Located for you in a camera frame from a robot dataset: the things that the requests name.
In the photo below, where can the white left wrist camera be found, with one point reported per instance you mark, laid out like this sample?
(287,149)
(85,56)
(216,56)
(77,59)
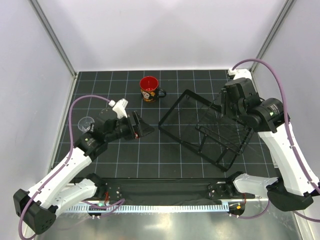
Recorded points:
(119,107)

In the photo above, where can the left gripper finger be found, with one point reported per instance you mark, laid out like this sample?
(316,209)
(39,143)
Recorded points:
(143,129)
(137,118)

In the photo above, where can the black wire dish rack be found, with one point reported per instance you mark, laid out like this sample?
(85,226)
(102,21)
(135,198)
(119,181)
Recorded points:
(198,125)

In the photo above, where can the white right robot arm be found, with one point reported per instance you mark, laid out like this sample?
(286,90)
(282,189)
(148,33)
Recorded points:
(293,189)

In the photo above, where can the red skull mug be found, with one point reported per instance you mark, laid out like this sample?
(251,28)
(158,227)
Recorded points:
(150,90)

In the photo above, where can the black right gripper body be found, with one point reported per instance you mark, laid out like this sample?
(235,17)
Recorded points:
(229,109)

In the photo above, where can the green grey mug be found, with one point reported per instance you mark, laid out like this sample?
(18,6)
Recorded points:
(106,115)

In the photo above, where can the clear plastic cup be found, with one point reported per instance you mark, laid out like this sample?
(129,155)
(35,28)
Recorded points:
(86,124)

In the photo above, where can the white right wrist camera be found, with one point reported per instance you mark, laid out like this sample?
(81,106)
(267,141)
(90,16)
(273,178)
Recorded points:
(234,74)

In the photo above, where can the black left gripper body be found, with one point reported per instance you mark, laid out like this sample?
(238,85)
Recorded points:
(123,129)

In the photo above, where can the aluminium rail with slots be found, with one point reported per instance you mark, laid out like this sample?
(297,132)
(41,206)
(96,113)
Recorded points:
(118,208)

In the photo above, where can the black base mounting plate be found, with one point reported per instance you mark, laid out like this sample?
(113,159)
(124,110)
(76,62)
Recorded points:
(168,191)

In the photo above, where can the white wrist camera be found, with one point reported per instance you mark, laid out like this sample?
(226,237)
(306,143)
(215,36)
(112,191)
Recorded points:
(119,107)
(234,74)

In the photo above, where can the black grid mat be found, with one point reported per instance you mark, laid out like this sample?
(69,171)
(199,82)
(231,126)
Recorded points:
(156,155)

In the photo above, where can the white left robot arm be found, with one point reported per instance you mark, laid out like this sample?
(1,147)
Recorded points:
(39,206)

